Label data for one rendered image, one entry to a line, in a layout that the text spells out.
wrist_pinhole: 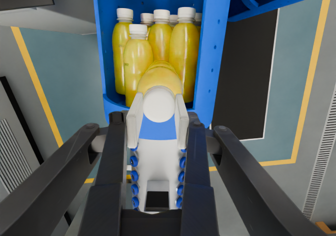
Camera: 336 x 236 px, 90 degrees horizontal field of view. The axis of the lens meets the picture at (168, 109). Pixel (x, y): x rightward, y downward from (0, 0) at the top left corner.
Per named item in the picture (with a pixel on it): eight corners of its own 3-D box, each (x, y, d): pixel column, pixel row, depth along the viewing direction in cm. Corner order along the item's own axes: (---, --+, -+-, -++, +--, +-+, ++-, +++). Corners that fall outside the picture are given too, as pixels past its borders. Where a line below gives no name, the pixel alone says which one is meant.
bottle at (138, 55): (141, 104, 49) (140, 34, 42) (158, 111, 45) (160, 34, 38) (120, 110, 44) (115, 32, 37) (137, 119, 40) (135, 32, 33)
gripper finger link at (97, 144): (123, 154, 13) (82, 154, 12) (133, 123, 17) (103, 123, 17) (122, 137, 12) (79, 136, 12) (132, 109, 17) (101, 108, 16)
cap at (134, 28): (139, 35, 40) (139, 27, 39) (150, 35, 38) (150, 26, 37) (125, 34, 37) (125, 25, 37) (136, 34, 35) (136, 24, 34)
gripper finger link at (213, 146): (190, 137, 12) (231, 139, 12) (184, 110, 17) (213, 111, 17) (189, 155, 13) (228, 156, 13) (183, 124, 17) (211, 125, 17)
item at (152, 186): (147, 184, 77) (143, 216, 63) (147, 177, 76) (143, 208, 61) (169, 184, 78) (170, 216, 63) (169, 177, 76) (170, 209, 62)
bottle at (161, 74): (175, 91, 40) (184, 129, 22) (145, 90, 39) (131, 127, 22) (177, 60, 37) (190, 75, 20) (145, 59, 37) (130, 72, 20)
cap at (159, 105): (173, 116, 22) (174, 123, 20) (143, 115, 22) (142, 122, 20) (175, 87, 21) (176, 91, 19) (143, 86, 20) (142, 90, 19)
